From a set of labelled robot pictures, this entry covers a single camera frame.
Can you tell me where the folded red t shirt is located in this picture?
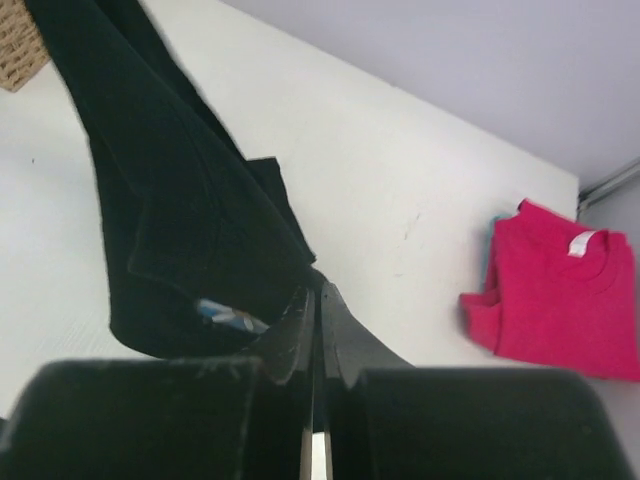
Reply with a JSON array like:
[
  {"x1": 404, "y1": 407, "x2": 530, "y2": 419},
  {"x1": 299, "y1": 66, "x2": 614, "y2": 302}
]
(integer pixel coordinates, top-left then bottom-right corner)
[{"x1": 460, "y1": 200, "x2": 639, "y2": 382}]

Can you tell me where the right aluminium frame post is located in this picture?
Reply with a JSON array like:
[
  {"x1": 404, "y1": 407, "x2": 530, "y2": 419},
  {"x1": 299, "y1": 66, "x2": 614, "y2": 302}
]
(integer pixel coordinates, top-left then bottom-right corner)
[{"x1": 578, "y1": 157, "x2": 640, "y2": 211}]

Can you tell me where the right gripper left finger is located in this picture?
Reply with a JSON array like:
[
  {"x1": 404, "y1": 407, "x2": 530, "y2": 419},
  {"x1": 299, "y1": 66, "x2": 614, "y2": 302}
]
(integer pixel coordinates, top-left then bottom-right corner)
[{"x1": 1, "y1": 290, "x2": 315, "y2": 479}]

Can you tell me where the wicker basket with liner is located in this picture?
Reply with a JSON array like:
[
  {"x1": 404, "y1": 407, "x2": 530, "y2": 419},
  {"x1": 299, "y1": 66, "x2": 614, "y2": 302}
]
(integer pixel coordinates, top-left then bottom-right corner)
[{"x1": 0, "y1": 0, "x2": 50, "y2": 92}]

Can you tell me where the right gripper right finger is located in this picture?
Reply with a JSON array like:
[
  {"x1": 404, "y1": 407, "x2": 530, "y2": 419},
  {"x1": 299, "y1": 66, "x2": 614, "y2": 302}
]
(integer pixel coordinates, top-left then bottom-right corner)
[{"x1": 319, "y1": 283, "x2": 633, "y2": 479}]

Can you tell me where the black t shirt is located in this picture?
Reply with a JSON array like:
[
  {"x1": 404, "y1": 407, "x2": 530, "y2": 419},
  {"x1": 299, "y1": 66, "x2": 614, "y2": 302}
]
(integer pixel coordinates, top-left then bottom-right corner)
[{"x1": 26, "y1": 1, "x2": 314, "y2": 359}]

